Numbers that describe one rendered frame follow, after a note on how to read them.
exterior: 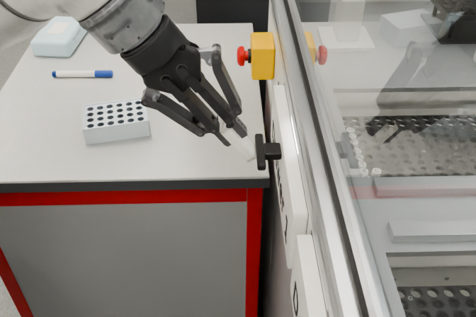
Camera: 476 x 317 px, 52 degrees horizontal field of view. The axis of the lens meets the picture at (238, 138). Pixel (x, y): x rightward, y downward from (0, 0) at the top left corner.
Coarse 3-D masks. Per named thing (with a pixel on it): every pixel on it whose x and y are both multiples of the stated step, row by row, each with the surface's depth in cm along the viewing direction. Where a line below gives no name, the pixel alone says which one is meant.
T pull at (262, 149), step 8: (256, 136) 72; (256, 144) 71; (264, 144) 71; (272, 144) 71; (256, 152) 70; (264, 152) 70; (272, 152) 70; (280, 152) 70; (256, 160) 70; (264, 160) 68; (264, 168) 68
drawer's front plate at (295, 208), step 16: (272, 112) 83; (288, 112) 74; (272, 128) 84; (288, 128) 71; (288, 144) 68; (288, 160) 66; (288, 176) 63; (288, 192) 63; (288, 208) 63; (304, 208) 59; (288, 224) 63; (304, 224) 59; (288, 240) 64; (288, 256) 64
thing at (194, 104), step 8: (168, 80) 61; (168, 88) 61; (176, 88) 62; (176, 96) 62; (184, 96) 62; (192, 96) 64; (184, 104) 64; (192, 104) 64; (200, 104) 66; (192, 112) 65; (200, 112) 65; (208, 112) 67; (200, 120) 66; (208, 120) 66; (208, 128) 66; (216, 128) 66
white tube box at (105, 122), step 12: (84, 108) 98; (96, 108) 98; (108, 108) 98; (120, 108) 98; (132, 108) 98; (144, 108) 98; (84, 120) 95; (96, 120) 95; (108, 120) 95; (120, 120) 95; (132, 120) 96; (144, 120) 94; (84, 132) 93; (96, 132) 93; (108, 132) 94; (120, 132) 95; (132, 132) 95; (144, 132) 96
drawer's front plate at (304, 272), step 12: (300, 240) 55; (312, 240) 55; (300, 252) 54; (312, 252) 54; (300, 264) 53; (312, 264) 53; (300, 276) 53; (312, 276) 52; (300, 288) 53; (312, 288) 50; (300, 300) 54; (312, 300) 49; (300, 312) 54; (312, 312) 48; (324, 312) 48
